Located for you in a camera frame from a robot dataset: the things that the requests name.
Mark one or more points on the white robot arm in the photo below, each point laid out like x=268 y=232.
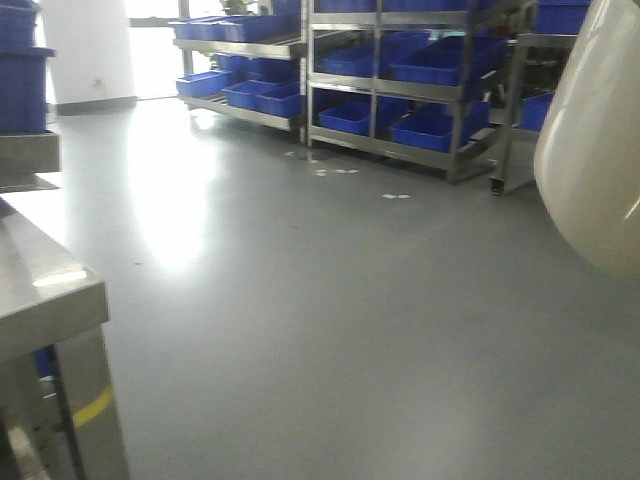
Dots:
x=586 y=162

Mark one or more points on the blue bin bottom shelf left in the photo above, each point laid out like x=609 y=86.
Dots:
x=354 y=116

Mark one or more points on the blue bin shelf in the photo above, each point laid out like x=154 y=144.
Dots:
x=431 y=127
x=359 y=60
x=441 y=63
x=354 y=116

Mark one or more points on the blue bin bottom shelf right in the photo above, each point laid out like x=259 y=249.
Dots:
x=431 y=127

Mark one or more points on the blue bin middle shelf left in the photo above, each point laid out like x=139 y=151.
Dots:
x=359 y=60

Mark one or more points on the far middle steel shelf rack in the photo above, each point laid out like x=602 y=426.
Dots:
x=330 y=26

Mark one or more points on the far left roller shelf rack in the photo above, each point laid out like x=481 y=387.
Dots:
x=265 y=53

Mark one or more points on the blue bin left rack bottom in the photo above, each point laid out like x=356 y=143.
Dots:
x=204 y=84

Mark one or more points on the blue bin middle shelf right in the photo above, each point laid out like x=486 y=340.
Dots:
x=441 y=63

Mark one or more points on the stainless steel shelf rack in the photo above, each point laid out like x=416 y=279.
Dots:
x=59 y=417

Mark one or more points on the blue plastic bin upper right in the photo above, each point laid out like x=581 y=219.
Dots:
x=23 y=70

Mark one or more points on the far right wheeled steel cart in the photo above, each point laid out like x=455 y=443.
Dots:
x=538 y=62

